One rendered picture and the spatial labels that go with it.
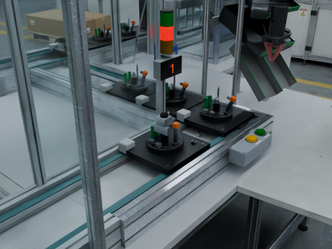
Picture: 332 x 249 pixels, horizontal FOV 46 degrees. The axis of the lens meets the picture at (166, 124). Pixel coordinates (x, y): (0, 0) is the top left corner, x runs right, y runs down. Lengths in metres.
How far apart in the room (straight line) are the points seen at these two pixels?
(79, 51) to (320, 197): 0.98
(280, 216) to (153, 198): 1.64
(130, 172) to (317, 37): 4.58
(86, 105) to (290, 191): 0.86
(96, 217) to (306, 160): 0.95
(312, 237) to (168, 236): 1.54
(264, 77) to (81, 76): 1.23
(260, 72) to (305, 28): 3.85
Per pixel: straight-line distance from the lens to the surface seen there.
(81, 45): 0.78
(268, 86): 1.87
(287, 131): 1.84
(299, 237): 2.60
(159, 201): 1.22
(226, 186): 1.42
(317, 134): 1.87
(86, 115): 0.82
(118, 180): 1.34
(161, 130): 1.38
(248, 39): 1.81
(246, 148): 1.45
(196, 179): 1.34
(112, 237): 1.13
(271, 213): 2.73
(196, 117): 1.64
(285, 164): 1.59
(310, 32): 5.68
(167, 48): 1.46
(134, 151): 1.39
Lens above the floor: 1.68
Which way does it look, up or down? 27 degrees down
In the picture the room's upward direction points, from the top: straight up
